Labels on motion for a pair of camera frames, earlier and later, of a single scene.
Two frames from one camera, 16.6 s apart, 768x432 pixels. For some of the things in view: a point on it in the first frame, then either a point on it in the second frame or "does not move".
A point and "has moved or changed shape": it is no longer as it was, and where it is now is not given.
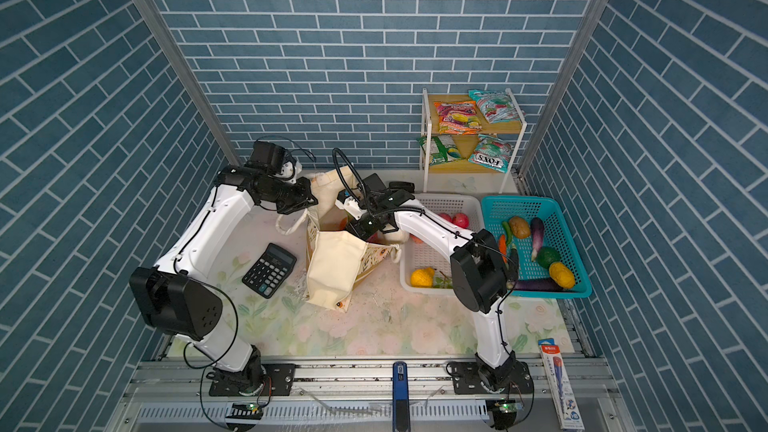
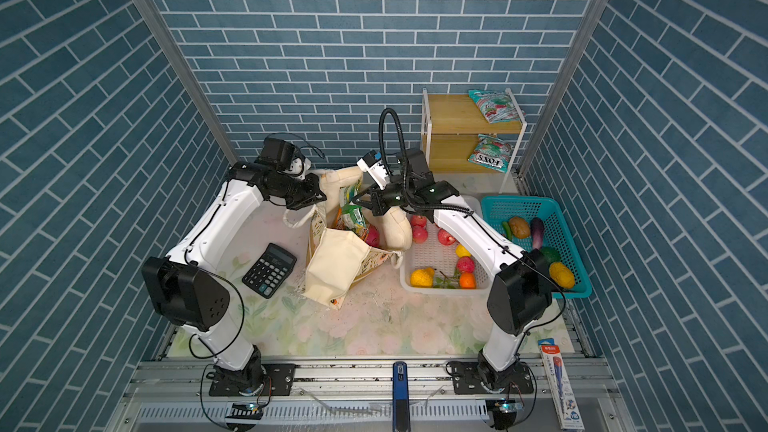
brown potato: [520, 227] does not move
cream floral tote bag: [335, 258] does not move
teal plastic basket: [540, 255] does not move
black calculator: [270, 270] does not move
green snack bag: [443, 149] has moved or changed shape
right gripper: [354, 226] -> [377, 203]
